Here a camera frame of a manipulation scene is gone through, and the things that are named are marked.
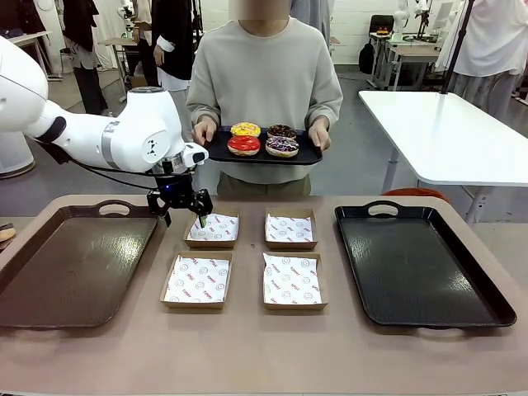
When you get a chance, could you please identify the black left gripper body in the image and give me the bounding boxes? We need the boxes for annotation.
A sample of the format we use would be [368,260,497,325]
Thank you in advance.
[154,172,198,210]

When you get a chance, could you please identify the brown paper box with liner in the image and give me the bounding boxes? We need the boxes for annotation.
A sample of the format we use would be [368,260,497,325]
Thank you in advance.
[160,250,233,309]
[183,213,241,250]
[263,207,318,251]
[262,252,330,311]

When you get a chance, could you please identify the red glazed donut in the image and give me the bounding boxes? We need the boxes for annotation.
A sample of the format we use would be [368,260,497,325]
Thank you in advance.
[227,134,262,158]

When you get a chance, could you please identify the small black serving tray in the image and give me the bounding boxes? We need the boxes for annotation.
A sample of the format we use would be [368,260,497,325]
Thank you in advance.
[205,126,323,167]

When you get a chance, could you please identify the yellow sprinkled donut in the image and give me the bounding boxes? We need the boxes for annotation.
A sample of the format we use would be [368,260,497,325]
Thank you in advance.
[229,121,262,139]

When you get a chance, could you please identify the purple sprinkled donut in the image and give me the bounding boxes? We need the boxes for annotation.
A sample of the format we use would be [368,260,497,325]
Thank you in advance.
[265,136,299,159]

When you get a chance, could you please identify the chocolate sprinkled donut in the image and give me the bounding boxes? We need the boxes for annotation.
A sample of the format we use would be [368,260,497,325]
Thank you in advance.
[266,123,298,139]

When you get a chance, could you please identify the person's left forearm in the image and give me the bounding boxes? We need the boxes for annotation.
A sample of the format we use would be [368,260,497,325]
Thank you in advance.
[304,86,344,125]

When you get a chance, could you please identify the person's right forearm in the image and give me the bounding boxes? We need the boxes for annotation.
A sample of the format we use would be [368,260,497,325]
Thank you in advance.
[186,86,220,125]

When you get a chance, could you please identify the brown plastic tray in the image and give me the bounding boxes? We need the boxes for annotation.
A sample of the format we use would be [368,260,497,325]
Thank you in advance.
[0,200,166,330]

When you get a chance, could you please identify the large black plastic tray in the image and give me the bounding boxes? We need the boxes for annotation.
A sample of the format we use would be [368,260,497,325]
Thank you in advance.
[334,200,518,330]

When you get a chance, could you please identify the person's right hand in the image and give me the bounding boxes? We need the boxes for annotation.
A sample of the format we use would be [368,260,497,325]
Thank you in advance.
[191,120,219,146]

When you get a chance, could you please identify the person's left hand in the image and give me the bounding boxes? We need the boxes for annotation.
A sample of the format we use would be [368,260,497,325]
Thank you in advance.
[307,122,332,150]

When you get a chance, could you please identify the person in beige sweater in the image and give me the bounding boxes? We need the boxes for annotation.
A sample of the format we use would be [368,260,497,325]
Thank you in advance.
[185,0,344,197]

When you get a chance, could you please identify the person in black top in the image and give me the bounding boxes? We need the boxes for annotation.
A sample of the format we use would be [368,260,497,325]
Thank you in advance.
[151,0,196,92]

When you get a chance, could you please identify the tan round object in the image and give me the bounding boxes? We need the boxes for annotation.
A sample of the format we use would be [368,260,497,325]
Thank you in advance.
[0,222,17,251]

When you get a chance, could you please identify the wooden table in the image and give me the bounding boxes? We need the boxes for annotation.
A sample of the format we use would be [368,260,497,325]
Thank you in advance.
[98,36,140,104]

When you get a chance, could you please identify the person in black coat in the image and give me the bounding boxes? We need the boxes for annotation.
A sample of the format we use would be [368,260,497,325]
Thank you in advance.
[61,0,111,116]

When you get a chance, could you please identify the orange stool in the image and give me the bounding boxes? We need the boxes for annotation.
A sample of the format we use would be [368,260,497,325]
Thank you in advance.
[381,187,450,204]

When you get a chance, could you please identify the black backpack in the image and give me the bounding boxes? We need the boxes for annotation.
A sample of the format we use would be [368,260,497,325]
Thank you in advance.
[358,40,377,76]

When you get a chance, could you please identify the white table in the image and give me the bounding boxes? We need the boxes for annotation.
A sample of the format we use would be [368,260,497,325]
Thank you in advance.
[357,90,528,226]

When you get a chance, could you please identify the black chair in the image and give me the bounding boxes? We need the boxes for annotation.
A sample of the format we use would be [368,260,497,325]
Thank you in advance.
[369,14,396,42]

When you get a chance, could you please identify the grey metal table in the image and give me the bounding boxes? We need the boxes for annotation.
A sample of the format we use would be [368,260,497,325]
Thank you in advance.
[368,31,441,92]

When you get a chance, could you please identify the black pole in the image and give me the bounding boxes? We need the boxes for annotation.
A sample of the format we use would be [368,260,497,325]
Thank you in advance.
[439,0,476,96]

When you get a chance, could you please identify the person in white top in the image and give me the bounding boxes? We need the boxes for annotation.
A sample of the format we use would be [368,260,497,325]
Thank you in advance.
[435,0,528,120]

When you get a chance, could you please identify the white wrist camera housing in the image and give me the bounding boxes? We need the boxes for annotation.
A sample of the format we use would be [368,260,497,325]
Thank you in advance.
[183,144,210,168]

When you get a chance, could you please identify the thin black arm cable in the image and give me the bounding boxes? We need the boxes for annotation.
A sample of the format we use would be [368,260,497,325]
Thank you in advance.
[39,139,166,181]

